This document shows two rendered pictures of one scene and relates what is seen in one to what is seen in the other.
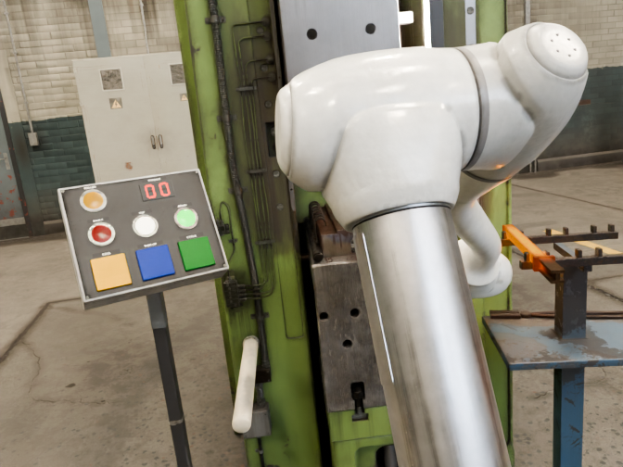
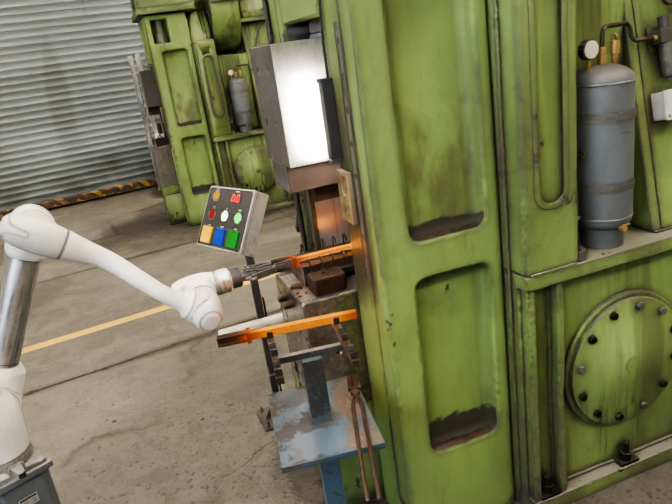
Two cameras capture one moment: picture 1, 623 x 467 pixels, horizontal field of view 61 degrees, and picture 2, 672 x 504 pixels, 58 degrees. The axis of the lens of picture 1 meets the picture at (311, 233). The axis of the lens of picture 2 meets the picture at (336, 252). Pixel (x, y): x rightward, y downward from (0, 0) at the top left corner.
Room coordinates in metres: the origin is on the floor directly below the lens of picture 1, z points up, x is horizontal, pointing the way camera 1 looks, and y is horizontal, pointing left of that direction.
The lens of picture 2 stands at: (0.99, -2.26, 1.73)
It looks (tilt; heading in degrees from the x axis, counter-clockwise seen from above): 19 degrees down; 74
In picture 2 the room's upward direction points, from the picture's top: 8 degrees counter-clockwise
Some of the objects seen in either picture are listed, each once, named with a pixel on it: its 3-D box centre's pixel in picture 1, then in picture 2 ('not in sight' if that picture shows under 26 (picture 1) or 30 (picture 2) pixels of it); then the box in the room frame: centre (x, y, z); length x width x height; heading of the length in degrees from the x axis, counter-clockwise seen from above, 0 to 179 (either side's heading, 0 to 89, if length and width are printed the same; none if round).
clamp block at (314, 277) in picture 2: not in sight; (327, 281); (1.49, -0.30, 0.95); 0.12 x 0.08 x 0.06; 2
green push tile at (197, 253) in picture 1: (196, 254); (233, 239); (1.25, 0.29, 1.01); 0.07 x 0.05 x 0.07; 117
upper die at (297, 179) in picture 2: not in sight; (334, 164); (1.63, -0.12, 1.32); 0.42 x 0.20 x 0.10; 2
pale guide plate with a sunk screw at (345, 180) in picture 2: not in sight; (347, 196); (1.56, -0.44, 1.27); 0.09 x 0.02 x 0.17; 92
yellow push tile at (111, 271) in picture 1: (110, 272); (207, 234); (1.16, 0.46, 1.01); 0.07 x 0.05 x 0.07; 117
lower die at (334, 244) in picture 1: (348, 223); (347, 255); (1.63, -0.12, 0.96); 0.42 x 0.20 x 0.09; 2
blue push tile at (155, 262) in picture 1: (155, 262); (220, 236); (1.20, 0.37, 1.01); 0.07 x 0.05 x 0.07; 117
